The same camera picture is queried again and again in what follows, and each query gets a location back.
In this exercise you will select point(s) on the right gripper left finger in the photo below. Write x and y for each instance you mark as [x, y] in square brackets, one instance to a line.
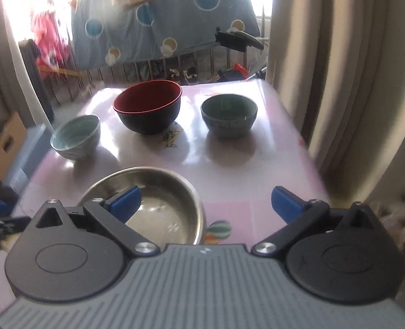
[96, 228]

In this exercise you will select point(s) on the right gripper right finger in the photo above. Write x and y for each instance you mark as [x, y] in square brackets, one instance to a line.
[316, 228]

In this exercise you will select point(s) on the stainless steel bowl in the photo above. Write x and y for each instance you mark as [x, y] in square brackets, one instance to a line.
[171, 211]

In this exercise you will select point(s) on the marbled grey green bowl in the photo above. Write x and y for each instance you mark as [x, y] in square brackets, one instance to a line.
[78, 138]

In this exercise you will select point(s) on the red and black bowl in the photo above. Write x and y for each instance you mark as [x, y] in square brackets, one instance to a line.
[149, 107]

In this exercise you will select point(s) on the small dark green bowl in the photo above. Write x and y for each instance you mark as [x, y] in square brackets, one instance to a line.
[229, 116]

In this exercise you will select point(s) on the cardboard box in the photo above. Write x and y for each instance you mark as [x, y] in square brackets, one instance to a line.
[12, 136]

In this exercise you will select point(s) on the pink patterned tablecloth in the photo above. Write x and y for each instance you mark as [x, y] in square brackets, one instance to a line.
[233, 177]

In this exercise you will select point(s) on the grey storage box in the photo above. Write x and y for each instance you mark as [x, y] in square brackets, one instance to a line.
[34, 149]

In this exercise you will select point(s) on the pink hanging clothes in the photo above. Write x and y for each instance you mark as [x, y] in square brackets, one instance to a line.
[53, 50]

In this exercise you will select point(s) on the metal balcony railing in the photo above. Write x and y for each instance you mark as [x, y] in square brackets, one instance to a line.
[64, 83]

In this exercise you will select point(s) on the beige curtain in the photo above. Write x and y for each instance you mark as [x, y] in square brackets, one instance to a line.
[339, 69]

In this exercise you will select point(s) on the black bicycle seat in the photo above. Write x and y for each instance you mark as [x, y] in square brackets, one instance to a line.
[237, 40]

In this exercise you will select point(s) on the blue polka dot bedsheet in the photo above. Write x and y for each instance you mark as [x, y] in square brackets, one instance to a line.
[105, 34]

